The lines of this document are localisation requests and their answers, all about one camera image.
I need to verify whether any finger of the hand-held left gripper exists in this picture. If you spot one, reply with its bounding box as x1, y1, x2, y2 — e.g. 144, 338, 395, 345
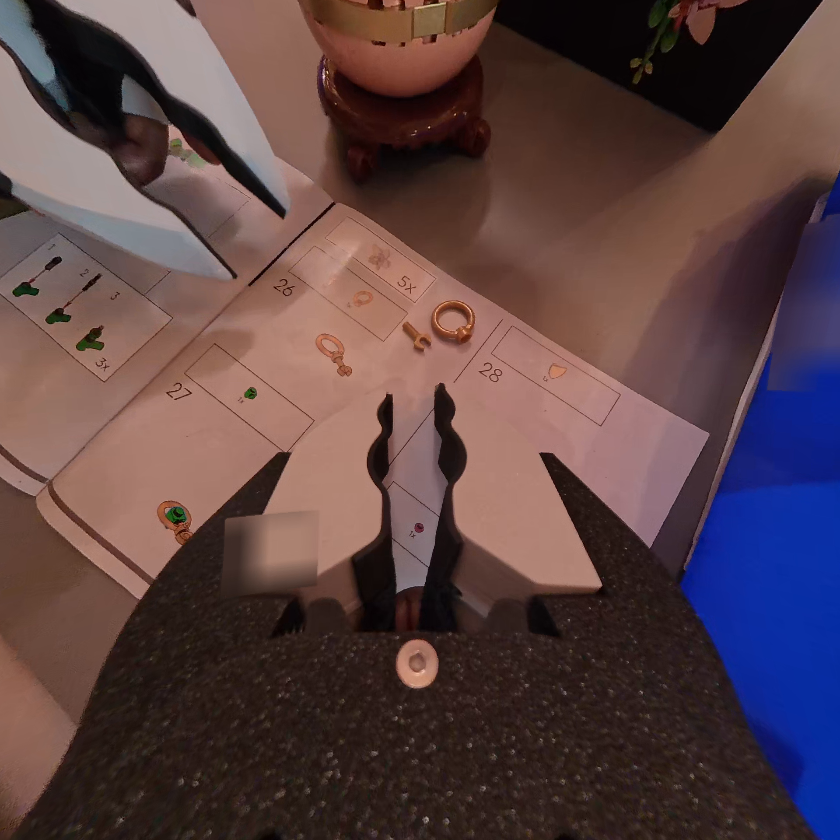
26, 0, 291, 221
0, 39, 237, 282

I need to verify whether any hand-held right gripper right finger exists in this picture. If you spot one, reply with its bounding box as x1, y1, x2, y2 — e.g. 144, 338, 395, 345
423, 382, 605, 599

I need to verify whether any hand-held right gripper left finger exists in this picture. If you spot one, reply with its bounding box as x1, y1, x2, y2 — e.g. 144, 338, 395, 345
262, 392, 396, 598

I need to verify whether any gold toy ring piece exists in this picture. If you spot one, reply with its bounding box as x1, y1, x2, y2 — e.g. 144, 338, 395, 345
431, 300, 476, 344

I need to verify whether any grey desk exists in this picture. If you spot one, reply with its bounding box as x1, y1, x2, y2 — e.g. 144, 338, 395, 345
0, 0, 840, 756

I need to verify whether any open building instruction booklet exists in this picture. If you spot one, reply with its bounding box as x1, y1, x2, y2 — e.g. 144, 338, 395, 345
0, 157, 711, 601

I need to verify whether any pink brick-built vase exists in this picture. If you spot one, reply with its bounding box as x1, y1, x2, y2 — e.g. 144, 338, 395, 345
297, 0, 500, 99

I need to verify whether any blue plastic bin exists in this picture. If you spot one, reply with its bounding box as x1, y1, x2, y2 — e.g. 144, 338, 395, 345
679, 171, 840, 815

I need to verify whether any black orchid picture box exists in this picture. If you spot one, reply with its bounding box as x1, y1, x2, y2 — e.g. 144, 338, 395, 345
492, 0, 824, 134

